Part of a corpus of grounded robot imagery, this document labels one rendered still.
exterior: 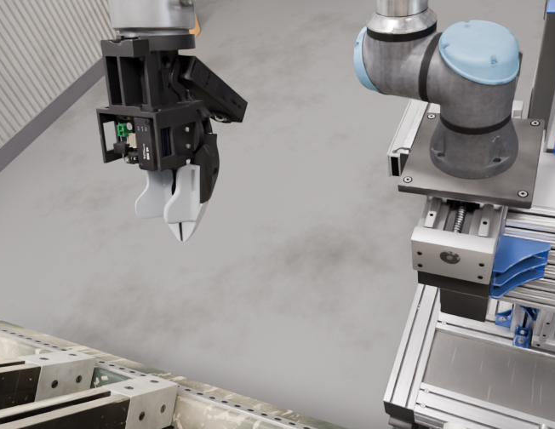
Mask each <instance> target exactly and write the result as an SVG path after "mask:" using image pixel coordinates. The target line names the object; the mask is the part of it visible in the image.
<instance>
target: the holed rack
mask: <svg viewBox="0 0 555 429"><path fill-rule="evenodd" d="M0 335H4V336H7V337H9V338H12V339H15V340H19V341H22V342H25V343H27V344H30V345H33V346H37V347H40V348H42V349H45V350H48V351H51V352H63V351H70V349H67V348H64V347H62V346H57V345H54V344H51V343H48V342H46V341H43V340H39V339H35V338H32V337H30V336H27V335H23V334H20V333H17V332H14V331H11V330H8V329H4V328H1V327H0ZM94 366H97V367H100V368H103V369H107V370H110V371H112V372H115V373H118V374H120V375H125V376H128V377H130V378H133V379H136V378H140V377H143V376H148V375H147V374H144V373H141V372H139V371H136V370H133V369H129V368H125V367H123V366H120V365H117V364H114V363H110V362H107V361H104V360H101V359H98V358H96V360H95V365H94ZM177 393H179V394H182V395H185V396H188V397H190V398H195V399H197V400H200V401H203V402H205V403H210V404H213V405H215V406H218V407H221V408H223V409H228V410H230V411H233V412H236V413H239V414H242V415H247V416H249V417H252V418H255V419H257V420H262V421H264V422H267V423H270V424H273V425H275V426H280V427H282V428H285V429H317V428H314V427H311V426H306V425H303V424H301V423H298V422H295V421H292V420H287V419H284V418H282V417H279V416H276V415H272V414H269V413H267V412H263V411H260V410H258V409H253V408H250V407H248V406H245V405H242V404H239V403H234V402H232V401H229V400H226V399H224V398H218V397H216V396H213V395H210V394H208V393H205V392H200V391H198V390H194V389H191V388H189V387H186V386H182V385H178V390H177Z"/></svg>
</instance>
